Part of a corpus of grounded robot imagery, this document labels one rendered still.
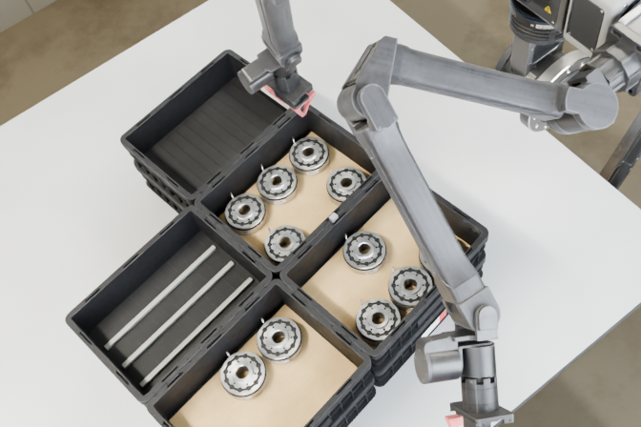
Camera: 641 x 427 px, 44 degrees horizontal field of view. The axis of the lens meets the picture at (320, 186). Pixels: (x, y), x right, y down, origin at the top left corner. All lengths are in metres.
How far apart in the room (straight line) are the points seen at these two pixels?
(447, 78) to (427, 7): 2.29
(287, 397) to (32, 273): 0.85
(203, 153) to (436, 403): 0.88
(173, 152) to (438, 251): 1.10
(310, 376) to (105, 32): 2.34
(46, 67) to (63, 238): 1.57
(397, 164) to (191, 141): 1.06
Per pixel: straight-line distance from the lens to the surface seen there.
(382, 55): 1.20
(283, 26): 1.52
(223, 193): 1.99
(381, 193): 1.93
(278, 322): 1.83
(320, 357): 1.81
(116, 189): 2.32
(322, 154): 2.03
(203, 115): 2.22
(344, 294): 1.87
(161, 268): 2.00
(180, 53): 2.57
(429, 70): 1.24
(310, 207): 1.99
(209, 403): 1.83
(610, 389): 2.71
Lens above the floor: 2.53
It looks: 57 degrees down
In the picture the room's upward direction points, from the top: 13 degrees counter-clockwise
